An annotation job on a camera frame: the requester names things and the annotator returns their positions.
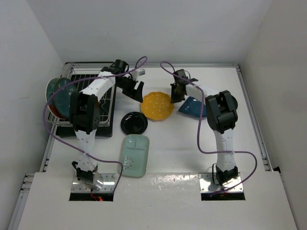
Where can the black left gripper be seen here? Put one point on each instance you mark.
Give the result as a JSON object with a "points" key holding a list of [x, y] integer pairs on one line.
{"points": [[137, 94]]}

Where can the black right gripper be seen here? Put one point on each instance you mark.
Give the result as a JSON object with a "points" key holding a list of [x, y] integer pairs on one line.
{"points": [[174, 98]]}

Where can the yellow polka dot plate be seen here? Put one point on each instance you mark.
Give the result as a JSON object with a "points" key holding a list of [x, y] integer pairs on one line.
{"points": [[157, 106]]}

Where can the black round plate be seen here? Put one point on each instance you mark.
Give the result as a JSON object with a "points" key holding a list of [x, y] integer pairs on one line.
{"points": [[134, 123]]}

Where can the light green rectangular plate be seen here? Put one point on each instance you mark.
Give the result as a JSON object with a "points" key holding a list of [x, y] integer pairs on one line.
{"points": [[134, 155]]}

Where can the teal round floral plate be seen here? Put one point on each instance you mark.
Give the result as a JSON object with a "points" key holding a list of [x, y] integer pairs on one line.
{"points": [[63, 97]]}

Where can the red and teal plate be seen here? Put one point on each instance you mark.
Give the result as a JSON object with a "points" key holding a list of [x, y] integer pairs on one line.
{"points": [[49, 92]]}

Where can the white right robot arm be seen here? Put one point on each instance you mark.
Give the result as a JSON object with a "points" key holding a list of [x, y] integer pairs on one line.
{"points": [[221, 116]]}

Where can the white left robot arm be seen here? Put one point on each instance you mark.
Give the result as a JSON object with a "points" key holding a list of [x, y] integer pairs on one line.
{"points": [[85, 113]]}

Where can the dark blue leaf-shaped dish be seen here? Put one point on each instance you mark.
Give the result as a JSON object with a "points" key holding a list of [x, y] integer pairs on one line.
{"points": [[192, 107]]}

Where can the black drip tray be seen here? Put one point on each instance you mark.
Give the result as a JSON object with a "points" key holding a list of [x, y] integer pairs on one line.
{"points": [[65, 132]]}

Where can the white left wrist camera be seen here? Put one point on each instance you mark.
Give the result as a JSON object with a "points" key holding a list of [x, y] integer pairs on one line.
{"points": [[138, 72]]}

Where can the metal wire dish rack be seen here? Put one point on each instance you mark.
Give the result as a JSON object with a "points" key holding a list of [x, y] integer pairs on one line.
{"points": [[106, 102]]}

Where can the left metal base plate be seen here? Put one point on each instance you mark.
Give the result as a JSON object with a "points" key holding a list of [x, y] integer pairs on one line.
{"points": [[101, 183]]}

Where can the metal base plate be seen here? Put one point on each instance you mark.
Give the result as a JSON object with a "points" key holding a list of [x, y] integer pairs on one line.
{"points": [[207, 185], [101, 183]]}

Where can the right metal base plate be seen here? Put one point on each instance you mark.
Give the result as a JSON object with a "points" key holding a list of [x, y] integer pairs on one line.
{"points": [[207, 185]]}

